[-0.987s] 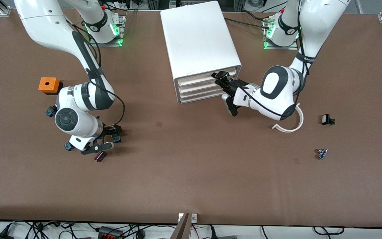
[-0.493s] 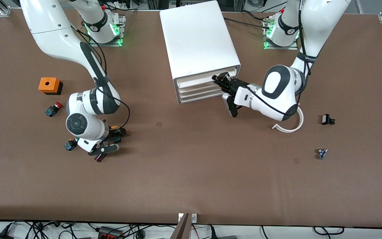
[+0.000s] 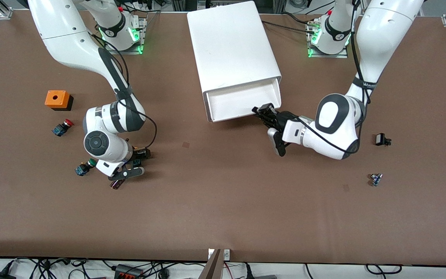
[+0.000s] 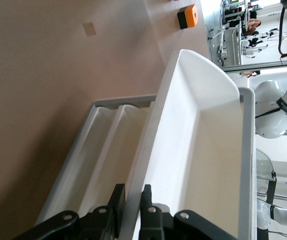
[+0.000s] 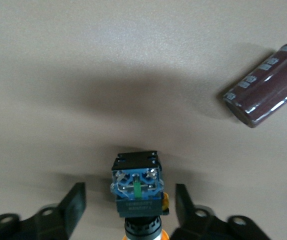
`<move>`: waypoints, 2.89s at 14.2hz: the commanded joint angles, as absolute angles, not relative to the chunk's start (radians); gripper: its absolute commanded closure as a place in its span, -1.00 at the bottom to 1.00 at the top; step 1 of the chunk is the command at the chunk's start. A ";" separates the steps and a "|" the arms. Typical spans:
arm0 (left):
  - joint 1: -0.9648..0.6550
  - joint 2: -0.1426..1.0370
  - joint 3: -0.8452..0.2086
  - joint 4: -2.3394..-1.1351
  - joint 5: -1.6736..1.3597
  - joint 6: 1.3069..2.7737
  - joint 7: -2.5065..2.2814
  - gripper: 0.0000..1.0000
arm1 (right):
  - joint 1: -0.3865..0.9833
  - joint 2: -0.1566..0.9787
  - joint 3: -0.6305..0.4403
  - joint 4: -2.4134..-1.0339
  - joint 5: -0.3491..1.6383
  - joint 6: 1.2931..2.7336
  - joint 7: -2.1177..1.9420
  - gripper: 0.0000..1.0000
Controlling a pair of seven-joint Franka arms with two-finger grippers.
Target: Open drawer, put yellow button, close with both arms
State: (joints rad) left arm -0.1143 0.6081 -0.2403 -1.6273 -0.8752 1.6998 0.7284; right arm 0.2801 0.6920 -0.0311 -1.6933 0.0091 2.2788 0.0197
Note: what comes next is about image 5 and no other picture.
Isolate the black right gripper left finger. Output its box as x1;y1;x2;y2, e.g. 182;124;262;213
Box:
0;182;87;240

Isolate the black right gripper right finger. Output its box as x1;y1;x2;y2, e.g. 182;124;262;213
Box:
174;183;272;240

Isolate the yellow push button switch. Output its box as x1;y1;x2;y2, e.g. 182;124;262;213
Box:
109;149;171;240

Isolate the maroon cylindrical capacitor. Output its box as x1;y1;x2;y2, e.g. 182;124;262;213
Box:
218;42;287;129

